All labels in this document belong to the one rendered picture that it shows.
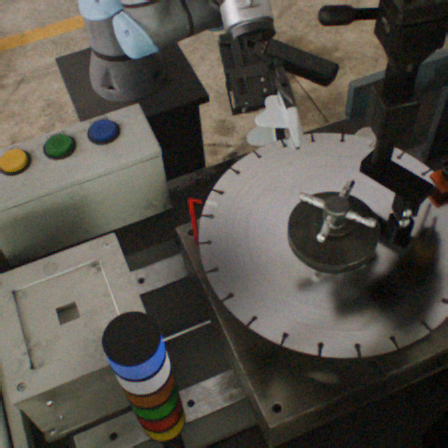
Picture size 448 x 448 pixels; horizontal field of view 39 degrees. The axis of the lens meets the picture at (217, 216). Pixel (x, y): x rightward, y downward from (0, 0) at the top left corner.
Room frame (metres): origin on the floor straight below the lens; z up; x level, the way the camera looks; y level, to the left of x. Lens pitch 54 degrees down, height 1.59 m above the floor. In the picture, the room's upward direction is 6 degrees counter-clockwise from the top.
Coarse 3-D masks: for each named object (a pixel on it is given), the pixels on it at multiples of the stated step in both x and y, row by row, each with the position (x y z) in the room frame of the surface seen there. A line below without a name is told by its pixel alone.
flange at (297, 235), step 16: (336, 192) 0.48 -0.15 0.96; (304, 208) 0.46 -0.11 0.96; (320, 208) 0.46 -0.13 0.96; (352, 208) 0.45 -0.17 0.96; (368, 208) 0.45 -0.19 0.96; (288, 224) 0.44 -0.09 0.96; (304, 224) 0.44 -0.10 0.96; (320, 224) 0.42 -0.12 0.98; (352, 224) 0.42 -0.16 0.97; (304, 240) 0.41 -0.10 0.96; (336, 240) 0.41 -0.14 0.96; (352, 240) 0.41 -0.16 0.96; (368, 240) 0.40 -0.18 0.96; (304, 256) 0.39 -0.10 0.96; (320, 256) 0.39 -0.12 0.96; (336, 256) 0.39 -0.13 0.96; (352, 256) 0.38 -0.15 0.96; (368, 256) 0.38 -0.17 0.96
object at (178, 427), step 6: (180, 420) 0.20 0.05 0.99; (174, 426) 0.19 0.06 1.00; (180, 426) 0.20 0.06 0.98; (150, 432) 0.19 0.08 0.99; (156, 432) 0.19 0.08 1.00; (162, 432) 0.19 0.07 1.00; (168, 432) 0.19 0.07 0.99; (174, 432) 0.19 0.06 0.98; (180, 432) 0.20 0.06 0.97; (156, 438) 0.19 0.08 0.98; (162, 438) 0.19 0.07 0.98; (168, 438) 0.19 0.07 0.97; (174, 438) 0.19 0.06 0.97
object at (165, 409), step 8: (176, 384) 0.21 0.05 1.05; (176, 392) 0.21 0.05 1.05; (168, 400) 0.20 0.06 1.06; (176, 400) 0.20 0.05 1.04; (136, 408) 0.19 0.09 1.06; (160, 408) 0.19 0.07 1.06; (168, 408) 0.19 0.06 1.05; (144, 416) 0.19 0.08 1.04; (152, 416) 0.19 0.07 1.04; (160, 416) 0.19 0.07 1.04
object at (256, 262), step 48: (288, 144) 0.58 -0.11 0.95; (336, 144) 0.57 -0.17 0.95; (240, 192) 0.50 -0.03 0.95; (288, 192) 0.50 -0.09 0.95; (384, 192) 0.48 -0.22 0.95; (432, 192) 0.47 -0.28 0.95; (240, 240) 0.43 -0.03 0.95; (288, 240) 0.42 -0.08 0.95; (384, 240) 0.41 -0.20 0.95; (432, 240) 0.40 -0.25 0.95; (240, 288) 0.36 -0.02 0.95; (288, 288) 0.36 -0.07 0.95; (336, 288) 0.35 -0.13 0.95; (384, 288) 0.34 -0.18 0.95; (432, 288) 0.34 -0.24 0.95; (288, 336) 0.30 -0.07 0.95; (336, 336) 0.29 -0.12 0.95; (384, 336) 0.28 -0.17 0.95
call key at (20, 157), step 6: (12, 150) 0.66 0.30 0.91; (18, 150) 0.66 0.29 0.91; (6, 156) 0.65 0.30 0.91; (12, 156) 0.65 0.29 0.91; (18, 156) 0.65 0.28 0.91; (24, 156) 0.64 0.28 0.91; (0, 162) 0.64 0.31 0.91; (6, 162) 0.64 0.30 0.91; (12, 162) 0.64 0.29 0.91; (18, 162) 0.63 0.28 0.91; (24, 162) 0.63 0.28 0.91; (6, 168) 0.62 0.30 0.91; (12, 168) 0.62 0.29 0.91; (18, 168) 0.63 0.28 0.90
